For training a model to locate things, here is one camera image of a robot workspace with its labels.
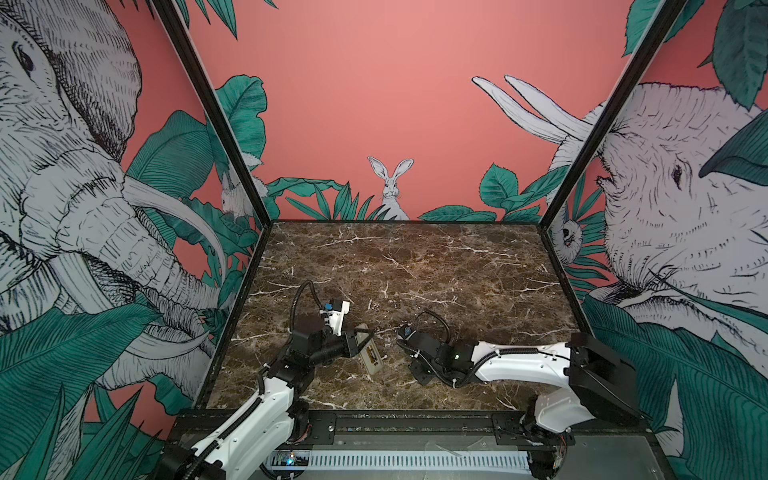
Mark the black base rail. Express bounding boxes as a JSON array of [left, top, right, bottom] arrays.
[[168, 409, 648, 449]]

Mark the black right corner frame post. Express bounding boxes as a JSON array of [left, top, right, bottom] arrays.
[[538, 0, 687, 232]]

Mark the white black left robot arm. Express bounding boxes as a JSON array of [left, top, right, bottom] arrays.
[[150, 312, 375, 479]]

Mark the grey remote control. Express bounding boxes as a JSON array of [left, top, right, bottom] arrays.
[[359, 335, 383, 375]]

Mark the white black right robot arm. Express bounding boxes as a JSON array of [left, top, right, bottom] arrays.
[[397, 325, 641, 434]]

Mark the black corner frame post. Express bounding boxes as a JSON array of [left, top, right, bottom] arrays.
[[538, 0, 687, 232], [152, 0, 272, 229]]

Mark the green circuit board with leds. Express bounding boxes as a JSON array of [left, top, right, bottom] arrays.
[[270, 450, 311, 471]]

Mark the black left corner frame post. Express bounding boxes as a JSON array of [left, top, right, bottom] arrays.
[[152, 0, 272, 229]]

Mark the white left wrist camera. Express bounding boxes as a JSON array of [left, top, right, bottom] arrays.
[[320, 299, 351, 336]]

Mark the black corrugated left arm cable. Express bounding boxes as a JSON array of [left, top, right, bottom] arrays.
[[287, 279, 325, 337]]

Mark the white slotted cable duct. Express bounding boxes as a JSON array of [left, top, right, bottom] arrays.
[[263, 449, 532, 475]]

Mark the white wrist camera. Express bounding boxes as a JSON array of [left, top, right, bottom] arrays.
[[320, 299, 351, 336], [398, 324, 414, 340]]

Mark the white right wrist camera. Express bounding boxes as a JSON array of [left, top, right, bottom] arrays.
[[398, 324, 414, 340]]

